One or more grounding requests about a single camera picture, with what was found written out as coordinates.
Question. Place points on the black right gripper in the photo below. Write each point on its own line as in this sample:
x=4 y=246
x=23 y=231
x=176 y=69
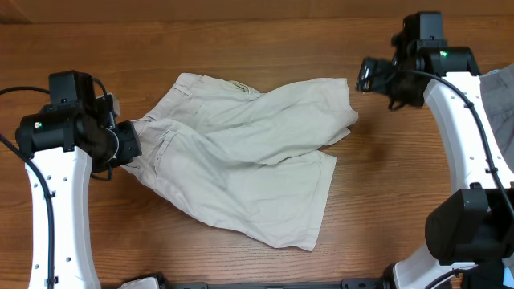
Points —
x=378 y=71

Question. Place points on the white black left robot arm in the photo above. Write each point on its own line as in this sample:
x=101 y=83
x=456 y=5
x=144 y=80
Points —
x=64 y=146

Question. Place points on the grey shorts pile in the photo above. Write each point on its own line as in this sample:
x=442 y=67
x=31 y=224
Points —
x=497 y=94

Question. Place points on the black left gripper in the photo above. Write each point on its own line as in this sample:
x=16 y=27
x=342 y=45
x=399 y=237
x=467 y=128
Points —
x=132 y=148

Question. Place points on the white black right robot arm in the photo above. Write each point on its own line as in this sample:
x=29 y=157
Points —
x=470 y=235

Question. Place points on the beige cargo shorts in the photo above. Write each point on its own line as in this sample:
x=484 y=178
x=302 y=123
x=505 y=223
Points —
x=239 y=159

